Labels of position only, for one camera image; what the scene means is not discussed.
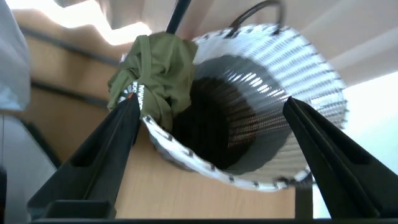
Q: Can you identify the white laundry basket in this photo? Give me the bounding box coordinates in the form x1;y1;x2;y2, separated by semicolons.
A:
141;0;349;191

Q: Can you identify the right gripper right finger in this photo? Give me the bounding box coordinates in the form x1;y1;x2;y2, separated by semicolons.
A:
282;95;398;218

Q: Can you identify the green printed garment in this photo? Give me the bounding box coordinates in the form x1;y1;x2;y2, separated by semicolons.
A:
107;30;199;131

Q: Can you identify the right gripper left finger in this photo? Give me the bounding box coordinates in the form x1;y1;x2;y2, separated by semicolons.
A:
26;92;141;220

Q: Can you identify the black clothes rack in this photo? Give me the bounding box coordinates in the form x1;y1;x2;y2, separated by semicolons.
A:
18;0;193;108

